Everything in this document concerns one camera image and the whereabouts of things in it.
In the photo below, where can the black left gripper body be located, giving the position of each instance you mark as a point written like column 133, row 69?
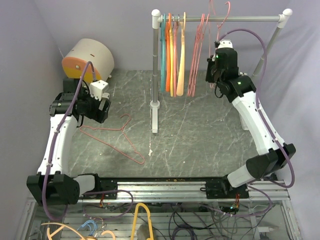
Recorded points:
column 91, row 105

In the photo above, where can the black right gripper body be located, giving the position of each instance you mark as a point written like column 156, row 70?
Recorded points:
column 212, row 75

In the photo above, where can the peach plastic hanger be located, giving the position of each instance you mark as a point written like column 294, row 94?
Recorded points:
column 181, row 73

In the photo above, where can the yellow plastic hanger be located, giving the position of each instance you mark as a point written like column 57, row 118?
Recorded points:
column 171, row 56

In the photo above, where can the pink plastic hanger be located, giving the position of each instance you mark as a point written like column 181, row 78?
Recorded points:
column 175, row 30

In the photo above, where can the teal plastic hanger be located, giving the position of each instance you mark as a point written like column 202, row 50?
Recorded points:
column 163, row 54

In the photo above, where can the orange plastic hanger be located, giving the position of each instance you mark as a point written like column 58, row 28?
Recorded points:
column 168, row 53

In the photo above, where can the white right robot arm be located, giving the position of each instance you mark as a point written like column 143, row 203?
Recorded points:
column 272, row 151

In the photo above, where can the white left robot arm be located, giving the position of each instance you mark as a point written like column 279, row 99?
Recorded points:
column 51, row 183

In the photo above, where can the small white remote box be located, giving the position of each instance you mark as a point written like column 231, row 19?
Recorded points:
column 105, row 95

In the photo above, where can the beige round drawer cabinet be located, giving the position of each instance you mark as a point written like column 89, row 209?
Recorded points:
column 88, row 50

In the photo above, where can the silver clothes rack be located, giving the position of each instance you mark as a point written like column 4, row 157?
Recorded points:
column 281, row 19

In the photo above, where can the blue hanger below table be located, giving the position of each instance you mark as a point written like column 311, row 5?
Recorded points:
column 91, row 224

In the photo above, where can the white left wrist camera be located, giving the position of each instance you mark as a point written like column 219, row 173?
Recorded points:
column 97, row 88

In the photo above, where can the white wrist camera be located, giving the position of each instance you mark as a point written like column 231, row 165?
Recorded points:
column 97, row 88
column 224, row 43

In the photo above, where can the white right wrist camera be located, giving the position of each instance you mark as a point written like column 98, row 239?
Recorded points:
column 224, row 43

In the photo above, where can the aluminium mounting rail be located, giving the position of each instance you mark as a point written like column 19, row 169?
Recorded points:
column 192, row 189

